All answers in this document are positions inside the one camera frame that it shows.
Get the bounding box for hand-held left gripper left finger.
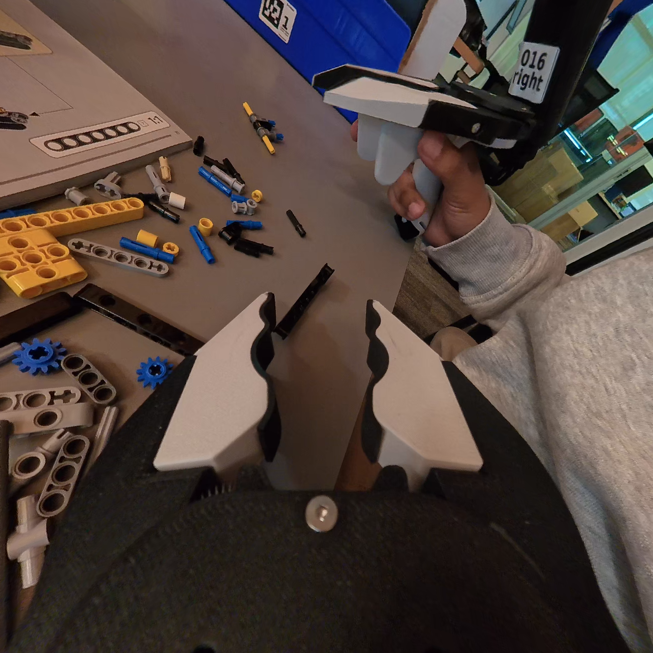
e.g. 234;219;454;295
153;292;283;485

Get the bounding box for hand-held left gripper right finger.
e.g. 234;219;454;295
361;299;484;491

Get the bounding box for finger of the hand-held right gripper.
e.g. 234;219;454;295
324;82;478;128
312;65;442;93

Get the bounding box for small lego pin connector assembly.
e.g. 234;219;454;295
242;102;284;155

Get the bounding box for thin black lego beam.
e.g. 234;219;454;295
274;263;335;339

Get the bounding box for person's right forearm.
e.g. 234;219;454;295
424;191;568;327

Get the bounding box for small blue lego gear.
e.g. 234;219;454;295
137;356;174;389

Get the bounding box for long black lego beam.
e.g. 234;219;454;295
76;284;206;356

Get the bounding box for light grey lego axle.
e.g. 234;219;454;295
94;405;119;460

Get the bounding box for grey three-hole lego beam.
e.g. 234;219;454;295
61;353;117;405

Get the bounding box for long blue lego pin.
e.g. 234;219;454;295
198;166;233;197
189;225;215;264

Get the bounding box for grey and black lego pins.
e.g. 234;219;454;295
203;155;246;188

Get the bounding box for blue and yellow lego pin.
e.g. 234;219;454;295
120;236;180;264

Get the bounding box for thin grey lego liftarm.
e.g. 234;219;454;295
68;238;169;278

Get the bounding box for large blue lego gear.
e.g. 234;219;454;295
13;338;67;377

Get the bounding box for wide black lego beam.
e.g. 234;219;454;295
0;292;85;348

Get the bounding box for long yellow lego beam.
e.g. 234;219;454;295
0;197;145;240

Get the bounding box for long grey lego pin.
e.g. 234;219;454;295
145;164;170;202

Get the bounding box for yellow angled lego beam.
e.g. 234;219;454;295
0;230;88;299

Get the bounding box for light grey lego connector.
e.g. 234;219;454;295
6;495;50;588

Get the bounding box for lego instruction booklet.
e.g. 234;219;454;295
0;0;194;211

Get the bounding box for person's right hand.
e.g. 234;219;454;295
350;121;491;247

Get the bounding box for blue plastic bin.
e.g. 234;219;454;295
223;0;413;74

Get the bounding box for white cardboard box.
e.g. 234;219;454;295
398;0;467;82

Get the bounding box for stack of cardboard boxes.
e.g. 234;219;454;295
502;148;598;240

